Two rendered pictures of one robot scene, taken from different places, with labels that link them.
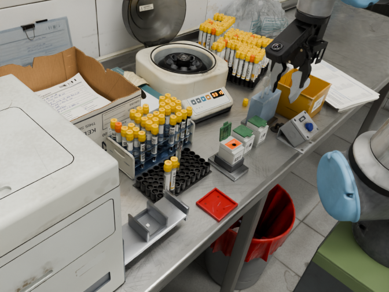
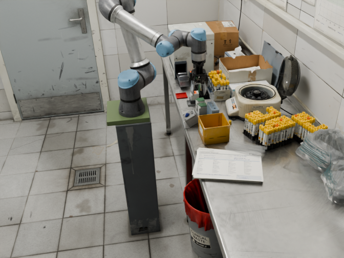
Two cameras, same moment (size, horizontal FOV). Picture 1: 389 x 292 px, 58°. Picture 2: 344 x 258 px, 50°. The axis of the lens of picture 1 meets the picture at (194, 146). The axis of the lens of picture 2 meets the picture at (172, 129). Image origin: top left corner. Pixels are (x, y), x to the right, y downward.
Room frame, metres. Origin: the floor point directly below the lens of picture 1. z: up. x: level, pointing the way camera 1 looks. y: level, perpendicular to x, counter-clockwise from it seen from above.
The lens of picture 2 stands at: (1.95, -1.55, 1.92)
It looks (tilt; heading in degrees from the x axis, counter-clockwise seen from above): 32 degrees down; 136
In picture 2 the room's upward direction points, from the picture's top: 3 degrees counter-clockwise
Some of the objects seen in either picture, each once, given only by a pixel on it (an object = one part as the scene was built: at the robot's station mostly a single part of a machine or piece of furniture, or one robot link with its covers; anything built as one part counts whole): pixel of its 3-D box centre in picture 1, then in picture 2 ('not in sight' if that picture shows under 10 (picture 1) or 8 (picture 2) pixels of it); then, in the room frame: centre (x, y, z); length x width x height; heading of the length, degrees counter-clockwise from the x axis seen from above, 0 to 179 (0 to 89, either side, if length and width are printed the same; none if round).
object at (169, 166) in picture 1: (175, 161); (200, 85); (0.59, 0.04, 0.93); 0.17 x 0.09 x 0.11; 142
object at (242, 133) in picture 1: (241, 141); (200, 104); (0.72, -0.12, 0.91); 0.05 x 0.04 x 0.07; 52
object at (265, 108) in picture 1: (263, 108); (212, 113); (0.87, -0.18, 0.92); 0.10 x 0.07 x 0.10; 145
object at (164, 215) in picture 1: (138, 230); (182, 76); (0.39, 0.08, 0.92); 0.21 x 0.07 x 0.05; 142
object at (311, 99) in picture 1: (298, 95); (213, 128); (0.97, -0.30, 0.92); 0.13 x 0.13 x 0.10; 54
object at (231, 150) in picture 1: (230, 153); (194, 97); (0.65, -0.09, 0.92); 0.05 x 0.04 x 0.06; 50
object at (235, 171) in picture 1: (228, 161); (194, 101); (0.65, -0.09, 0.89); 0.09 x 0.05 x 0.04; 50
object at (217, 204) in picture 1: (216, 204); (181, 95); (0.52, -0.07, 0.88); 0.07 x 0.07 x 0.01; 52
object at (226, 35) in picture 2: not in sight; (220, 37); (0.18, 0.77, 0.97); 0.31 x 0.23 x 0.18; 136
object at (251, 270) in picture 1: (238, 236); (213, 218); (0.94, -0.24, 0.22); 0.38 x 0.37 x 0.44; 142
